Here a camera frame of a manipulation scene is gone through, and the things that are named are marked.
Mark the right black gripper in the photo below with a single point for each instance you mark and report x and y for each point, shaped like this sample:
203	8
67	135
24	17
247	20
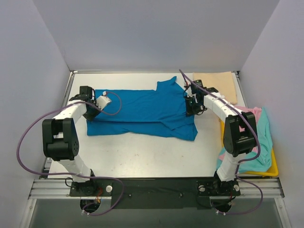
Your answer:
190	109

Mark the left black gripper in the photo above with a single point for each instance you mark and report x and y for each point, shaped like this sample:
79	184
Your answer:
90	114

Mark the blue t shirt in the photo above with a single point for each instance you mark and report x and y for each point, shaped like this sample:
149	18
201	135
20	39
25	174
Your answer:
159	112

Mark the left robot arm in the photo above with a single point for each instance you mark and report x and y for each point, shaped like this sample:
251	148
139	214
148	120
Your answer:
60	140

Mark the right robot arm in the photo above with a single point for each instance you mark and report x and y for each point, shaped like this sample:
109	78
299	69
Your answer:
214	101

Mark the folded beige t shirt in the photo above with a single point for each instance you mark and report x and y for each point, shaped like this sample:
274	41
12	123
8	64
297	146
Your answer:
223	82

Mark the pink t shirt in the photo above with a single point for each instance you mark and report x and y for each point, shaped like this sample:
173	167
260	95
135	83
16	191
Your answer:
237	137

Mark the mint green t shirt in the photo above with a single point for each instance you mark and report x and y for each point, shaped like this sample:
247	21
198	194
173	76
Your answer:
256	111

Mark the yellow plastic tray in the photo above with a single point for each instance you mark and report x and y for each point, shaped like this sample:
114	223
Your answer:
263	165

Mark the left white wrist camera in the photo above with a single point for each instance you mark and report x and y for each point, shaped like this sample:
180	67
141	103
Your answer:
103	101

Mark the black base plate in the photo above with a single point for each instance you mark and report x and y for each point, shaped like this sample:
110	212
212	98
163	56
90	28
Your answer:
158	193

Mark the aluminium front rail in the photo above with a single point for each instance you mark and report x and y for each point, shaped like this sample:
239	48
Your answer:
57	189

